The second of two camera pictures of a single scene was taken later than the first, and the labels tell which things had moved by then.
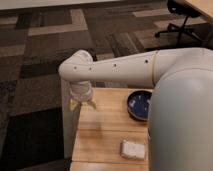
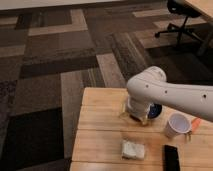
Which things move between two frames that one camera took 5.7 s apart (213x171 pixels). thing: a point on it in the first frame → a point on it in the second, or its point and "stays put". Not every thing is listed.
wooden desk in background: [205, 7] stays put
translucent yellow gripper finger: [90, 102] → [145, 120]
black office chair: [184, 9] stays put
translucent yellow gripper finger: [73, 104] → [125, 115]
